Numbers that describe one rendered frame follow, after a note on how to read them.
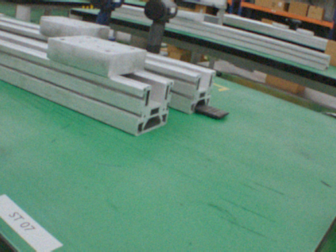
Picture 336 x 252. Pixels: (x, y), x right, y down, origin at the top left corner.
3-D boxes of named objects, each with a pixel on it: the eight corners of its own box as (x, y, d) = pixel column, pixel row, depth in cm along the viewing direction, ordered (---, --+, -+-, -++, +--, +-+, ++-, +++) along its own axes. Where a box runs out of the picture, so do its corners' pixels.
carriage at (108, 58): (44, 71, 71) (48, 37, 69) (82, 65, 80) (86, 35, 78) (105, 92, 64) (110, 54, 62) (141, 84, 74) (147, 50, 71)
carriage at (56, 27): (38, 43, 98) (40, 18, 95) (66, 40, 107) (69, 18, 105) (78, 54, 91) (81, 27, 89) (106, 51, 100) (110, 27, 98)
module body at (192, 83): (-23, 43, 114) (-22, 17, 111) (1, 41, 122) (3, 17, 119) (188, 114, 80) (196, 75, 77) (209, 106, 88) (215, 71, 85)
